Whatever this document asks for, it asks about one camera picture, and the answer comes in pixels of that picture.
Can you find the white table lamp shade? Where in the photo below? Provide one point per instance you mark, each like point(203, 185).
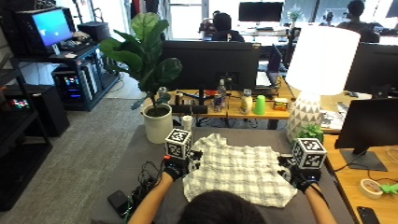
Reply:
point(322, 60)

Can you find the white grey plaid shirt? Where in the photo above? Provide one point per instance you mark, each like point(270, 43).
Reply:
point(238, 171)

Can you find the white plant pot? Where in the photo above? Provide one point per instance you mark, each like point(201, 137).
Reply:
point(157, 124)

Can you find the small green plant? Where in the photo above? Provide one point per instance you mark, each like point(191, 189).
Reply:
point(310, 132)

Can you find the the person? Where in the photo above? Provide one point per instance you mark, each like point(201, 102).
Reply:
point(221, 209)

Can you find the green plastic cup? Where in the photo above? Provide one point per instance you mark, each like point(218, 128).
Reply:
point(259, 105)

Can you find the white tape roll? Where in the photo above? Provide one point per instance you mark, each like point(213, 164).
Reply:
point(370, 188)

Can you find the black computer tower lit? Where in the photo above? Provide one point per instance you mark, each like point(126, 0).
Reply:
point(70, 84)

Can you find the dark monitor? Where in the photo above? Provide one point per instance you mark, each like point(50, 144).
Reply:
point(373, 68)

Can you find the white marker cube right glove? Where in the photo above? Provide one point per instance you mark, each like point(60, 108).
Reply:
point(309, 153)

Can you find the black monitor on stand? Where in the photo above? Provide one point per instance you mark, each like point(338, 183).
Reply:
point(369, 127)

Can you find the black metal shelf cart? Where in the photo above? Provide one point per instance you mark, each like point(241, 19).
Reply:
point(65, 71)

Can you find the wooden side desk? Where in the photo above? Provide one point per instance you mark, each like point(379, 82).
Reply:
point(365, 186)

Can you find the white marker cube glove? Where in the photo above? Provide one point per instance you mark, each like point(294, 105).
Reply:
point(178, 143)
point(309, 153)

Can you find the blue can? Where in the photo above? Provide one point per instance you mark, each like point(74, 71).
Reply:
point(217, 102)

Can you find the black smartphone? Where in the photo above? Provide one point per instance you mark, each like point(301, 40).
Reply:
point(118, 202)

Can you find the yellow small box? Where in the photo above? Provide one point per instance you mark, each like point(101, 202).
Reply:
point(279, 104)

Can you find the white grey patterned lamp base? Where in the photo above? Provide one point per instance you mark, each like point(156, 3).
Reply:
point(305, 115)

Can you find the black computer monitor back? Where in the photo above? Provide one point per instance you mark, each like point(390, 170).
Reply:
point(209, 65)

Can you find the person's left hand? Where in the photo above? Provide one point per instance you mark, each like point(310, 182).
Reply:
point(174, 169)

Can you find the white yellow bottle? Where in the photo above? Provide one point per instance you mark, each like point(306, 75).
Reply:
point(246, 103)

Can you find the clear plastic bottle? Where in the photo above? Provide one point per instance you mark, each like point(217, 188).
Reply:
point(221, 90)

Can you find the black phone on wood desk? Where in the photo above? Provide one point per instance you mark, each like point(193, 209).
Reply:
point(367, 215)

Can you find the black wall monitor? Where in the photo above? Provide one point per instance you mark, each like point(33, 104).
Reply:
point(259, 11)

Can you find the person's right hand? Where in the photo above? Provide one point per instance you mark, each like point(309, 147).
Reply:
point(301, 179)

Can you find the large green leafy plant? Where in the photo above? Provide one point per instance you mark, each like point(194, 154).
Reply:
point(145, 59)

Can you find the white marker cube left glove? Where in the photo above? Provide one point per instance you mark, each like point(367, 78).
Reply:
point(178, 143)

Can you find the white paper cup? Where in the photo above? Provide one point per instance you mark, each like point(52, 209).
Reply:
point(186, 122)

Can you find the blue screen monitor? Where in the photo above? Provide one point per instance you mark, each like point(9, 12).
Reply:
point(48, 28)

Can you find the green toy figure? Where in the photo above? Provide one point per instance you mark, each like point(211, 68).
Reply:
point(388, 188)

